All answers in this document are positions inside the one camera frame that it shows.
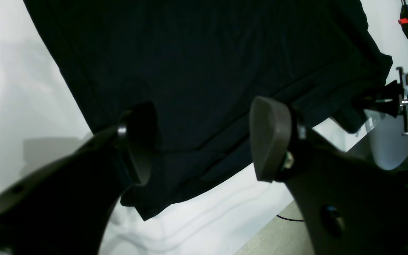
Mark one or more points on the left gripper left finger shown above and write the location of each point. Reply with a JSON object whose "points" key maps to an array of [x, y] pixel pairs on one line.
{"points": [[64, 208]]}

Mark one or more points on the black t-shirt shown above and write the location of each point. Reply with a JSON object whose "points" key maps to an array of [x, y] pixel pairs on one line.
{"points": [[201, 63]]}

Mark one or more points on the blue red clamp tool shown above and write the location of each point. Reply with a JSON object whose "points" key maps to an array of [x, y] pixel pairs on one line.
{"points": [[403, 21]]}

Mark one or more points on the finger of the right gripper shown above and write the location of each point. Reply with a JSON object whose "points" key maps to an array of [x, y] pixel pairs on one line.
{"points": [[384, 99]]}

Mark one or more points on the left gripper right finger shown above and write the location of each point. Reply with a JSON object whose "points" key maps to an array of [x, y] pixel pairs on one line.
{"points": [[349, 206]]}

